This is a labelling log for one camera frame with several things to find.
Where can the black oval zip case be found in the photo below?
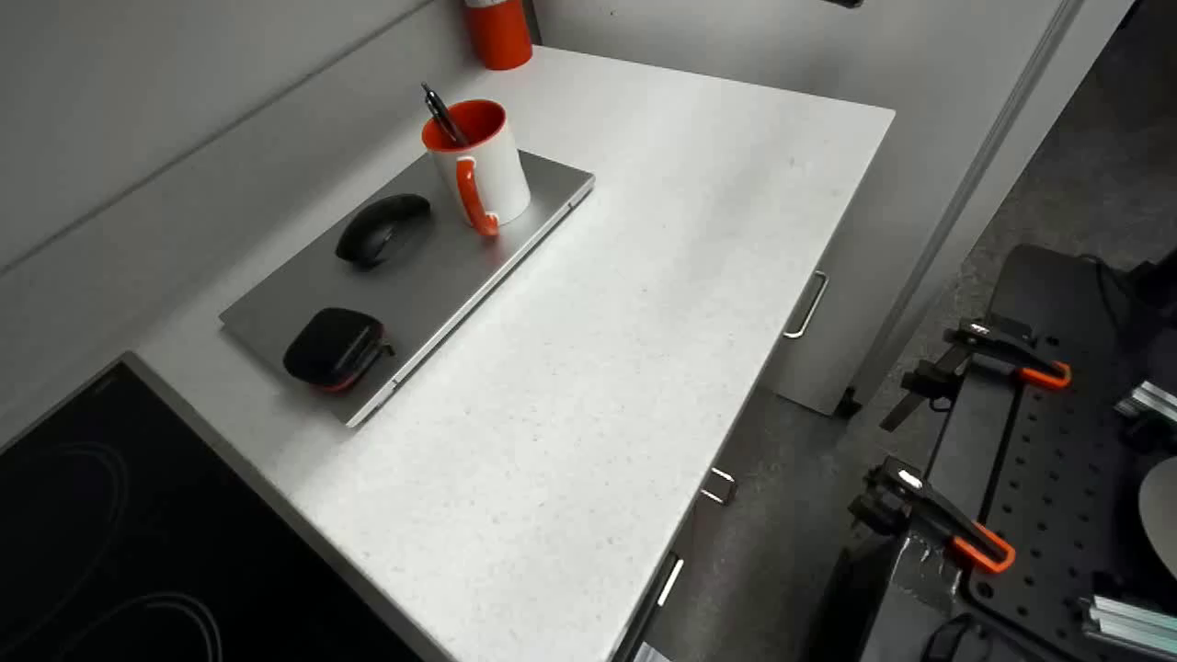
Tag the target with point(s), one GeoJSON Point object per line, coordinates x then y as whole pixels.
{"type": "Point", "coordinates": [337, 352]}

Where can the white and orange mug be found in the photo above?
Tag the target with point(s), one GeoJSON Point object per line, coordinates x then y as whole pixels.
{"type": "Point", "coordinates": [483, 172]}

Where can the lower orange-handled clamp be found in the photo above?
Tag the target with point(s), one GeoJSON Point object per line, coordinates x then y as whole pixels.
{"type": "Point", "coordinates": [897, 500]}

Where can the black computer mouse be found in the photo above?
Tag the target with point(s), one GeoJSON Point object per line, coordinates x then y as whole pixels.
{"type": "Point", "coordinates": [369, 234]}

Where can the orange cylindrical can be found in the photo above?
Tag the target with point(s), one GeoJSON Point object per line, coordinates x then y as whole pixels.
{"type": "Point", "coordinates": [497, 30]}

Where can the upper orange-handled clamp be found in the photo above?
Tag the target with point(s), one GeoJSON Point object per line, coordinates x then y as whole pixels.
{"type": "Point", "coordinates": [992, 344]}

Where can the orange-handled clamp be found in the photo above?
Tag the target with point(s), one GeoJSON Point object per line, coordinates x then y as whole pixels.
{"type": "Point", "coordinates": [897, 500]}
{"type": "Point", "coordinates": [992, 344]}

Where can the black pen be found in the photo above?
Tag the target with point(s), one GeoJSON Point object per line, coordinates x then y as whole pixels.
{"type": "Point", "coordinates": [441, 121]}

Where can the silver cabinet door handle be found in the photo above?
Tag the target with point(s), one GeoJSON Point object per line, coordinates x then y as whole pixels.
{"type": "Point", "coordinates": [806, 307]}

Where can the silver drawer handle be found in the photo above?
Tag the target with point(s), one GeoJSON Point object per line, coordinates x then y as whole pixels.
{"type": "Point", "coordinates": [670, 584]}

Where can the black induction cooktop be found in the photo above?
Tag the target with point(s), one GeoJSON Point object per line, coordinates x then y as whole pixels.
{"type": "Point", "coordinates": [127, 538]}

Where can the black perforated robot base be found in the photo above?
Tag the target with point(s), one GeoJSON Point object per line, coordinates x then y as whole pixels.
{"type": "Point", "coordinates": [1061, 476]}

